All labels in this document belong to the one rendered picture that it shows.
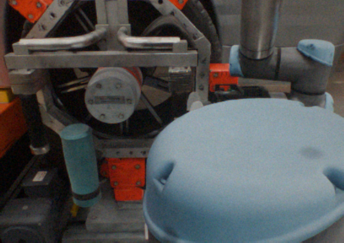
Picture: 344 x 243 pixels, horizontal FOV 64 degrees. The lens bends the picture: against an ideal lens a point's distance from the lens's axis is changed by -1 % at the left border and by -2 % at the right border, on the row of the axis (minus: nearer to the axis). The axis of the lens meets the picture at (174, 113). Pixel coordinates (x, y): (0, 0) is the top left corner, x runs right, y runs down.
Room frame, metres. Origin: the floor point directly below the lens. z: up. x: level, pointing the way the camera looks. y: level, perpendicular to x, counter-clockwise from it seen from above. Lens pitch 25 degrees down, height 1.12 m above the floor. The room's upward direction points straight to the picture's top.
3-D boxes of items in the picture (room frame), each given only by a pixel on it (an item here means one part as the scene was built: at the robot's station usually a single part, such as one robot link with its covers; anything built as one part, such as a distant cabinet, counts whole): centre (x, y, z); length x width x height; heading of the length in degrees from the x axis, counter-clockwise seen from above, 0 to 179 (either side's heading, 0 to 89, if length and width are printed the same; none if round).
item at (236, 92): (0.59, -0.15, 0.86); 0.12 x 0.08 x 0.09; 92
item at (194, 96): (0.61, -0.05, 0.85); 0.09 x 0.03 x 0.06; 84
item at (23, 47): (0.69, 0.26, 1.03); 0.19 x 0.18 x 0.11; 2
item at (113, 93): (0.74, 0.16, 0.85); 0.21 x 0.14 x 0.14; 2
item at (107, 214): (0.98, 0.17, 0.32); 0.40 x 0.30 x 0.28; 92
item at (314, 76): (0.60, -0.29, 0.95); 0.11 x 0.08 x 0.11; 74
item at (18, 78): (0.60, 0.33, 0.93); 0.09 x 0.05 x 0.05; 2
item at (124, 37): (0.70, 0.06, 1.03); 0.19 x 0.18 x 0.11; 2
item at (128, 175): (0.85, 0.17, 0.48); 0.16 x 0.12 x 0.17; 2
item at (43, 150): (0.57, 0.33, 0.83); 0.04 x 0.04 x 0.16
